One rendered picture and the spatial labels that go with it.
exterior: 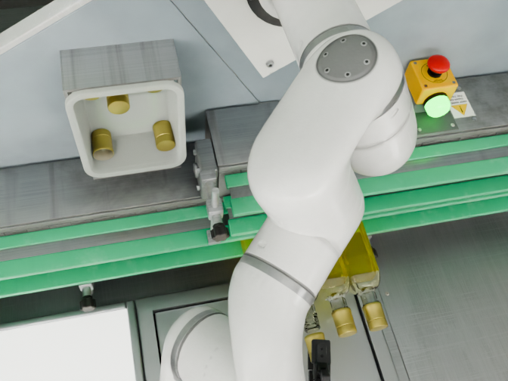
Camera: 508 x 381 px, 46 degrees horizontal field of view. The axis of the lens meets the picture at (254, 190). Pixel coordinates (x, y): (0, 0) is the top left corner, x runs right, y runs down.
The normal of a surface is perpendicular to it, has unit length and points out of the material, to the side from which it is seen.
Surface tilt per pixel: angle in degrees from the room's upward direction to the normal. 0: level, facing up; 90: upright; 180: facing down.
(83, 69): 90
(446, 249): 89
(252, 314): 83
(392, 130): 22
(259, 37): 5
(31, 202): 90
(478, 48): 0
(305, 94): 100
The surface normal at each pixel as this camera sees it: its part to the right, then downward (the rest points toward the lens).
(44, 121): 0.22, 0.85
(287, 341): 0.68, -0.11
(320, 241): 0.36, -0.03
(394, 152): 0.47, 0.67
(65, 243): 0.07, -0.51
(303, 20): -0.72, -0.24
